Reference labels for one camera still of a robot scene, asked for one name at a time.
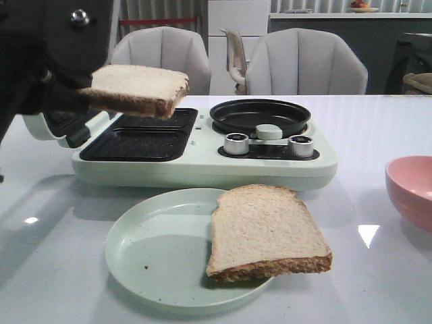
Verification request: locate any beige office chair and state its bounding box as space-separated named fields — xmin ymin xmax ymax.
xmin=220 ymin=28 xmax=248 ymax=95

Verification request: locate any right silver control knob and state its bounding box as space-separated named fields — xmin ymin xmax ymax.
xmin=288 ymin=135 xmax=314 ymax=158

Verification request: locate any green breakfast maker base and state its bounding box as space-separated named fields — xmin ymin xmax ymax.
xmin=72 ymin=107 xmax=338 ymax=191

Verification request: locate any white bread slice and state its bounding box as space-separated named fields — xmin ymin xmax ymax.
xmin=78 ymin=64 xmax=189 ymax=119
xmin=206 ymin=184 xmax=333 ymax=282

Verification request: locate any black round frying pan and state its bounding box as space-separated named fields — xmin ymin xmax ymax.
xmin=209 ymin=99 xmax=311 ymax=138

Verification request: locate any fruit bowl on counter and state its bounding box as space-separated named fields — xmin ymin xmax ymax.
xmin=348 ymin=1 xmax=379 ymax=14

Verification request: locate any pink bowl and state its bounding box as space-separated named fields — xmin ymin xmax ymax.
xmin=385 ymin=155 xmax=431 ymax=232

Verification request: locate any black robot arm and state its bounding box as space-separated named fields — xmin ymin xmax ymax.
xmin=1 ymin=1 xmax=120 ymax=136

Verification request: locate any green breakfast maker lid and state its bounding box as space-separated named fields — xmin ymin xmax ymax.
xmin=22 ymin=109 xmax=119 ymax=150

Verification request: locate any grey upholstered chair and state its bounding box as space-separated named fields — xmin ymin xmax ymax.
xmin=111 ymin=26 xmax=211 ymax=95
xmin=246 ymin=28 xmax=368 ymax=95

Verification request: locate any left silver control knob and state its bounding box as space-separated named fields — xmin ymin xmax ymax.
xmin=223 ymin=132 xmax=249 ymax=155

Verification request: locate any silver control knob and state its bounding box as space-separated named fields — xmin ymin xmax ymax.
xmin=223 ymin=132 xmax=249 ymax=155
xmin=288 ymin=135 xmax=314 ymax=158

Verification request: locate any right grey upholstered chair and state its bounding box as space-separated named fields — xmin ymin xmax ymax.
xmin=246 ymin=28 xmax=368 ymax=95

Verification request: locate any left grey upholstered chair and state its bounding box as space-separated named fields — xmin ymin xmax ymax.
xmin=111 ymin=26 xmax=211 ymax=95

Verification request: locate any light green round plate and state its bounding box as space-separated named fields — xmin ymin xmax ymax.
xmin=105 ymin=188 xmax=272 ymax=315

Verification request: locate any white cabinet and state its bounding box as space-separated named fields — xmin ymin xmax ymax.
xmin=208 ymin=1 xmax=271 ymax=95

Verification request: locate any dark grey counter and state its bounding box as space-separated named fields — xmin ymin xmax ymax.
xmin=268 ymin=13 xmax=431 ymax=95

